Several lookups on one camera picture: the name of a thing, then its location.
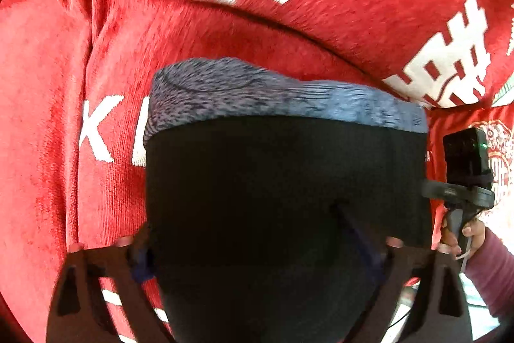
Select red embroidered pillow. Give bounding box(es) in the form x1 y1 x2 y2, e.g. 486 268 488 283
426 106 514 247

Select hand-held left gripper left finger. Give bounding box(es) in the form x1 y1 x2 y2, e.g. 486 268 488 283
45 234 174 343

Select person's right hand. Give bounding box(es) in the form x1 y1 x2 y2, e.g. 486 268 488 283
439 218 487 261

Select red printed blanket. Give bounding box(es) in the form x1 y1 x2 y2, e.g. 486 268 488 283
0 0 514 343

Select person's right forearm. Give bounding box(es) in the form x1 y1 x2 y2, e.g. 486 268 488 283
466 227 514 323

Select black pants with grey lining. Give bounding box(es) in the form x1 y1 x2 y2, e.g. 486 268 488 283
144 57 433 343

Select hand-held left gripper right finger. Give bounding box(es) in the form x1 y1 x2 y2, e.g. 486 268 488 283
331 201 474 343

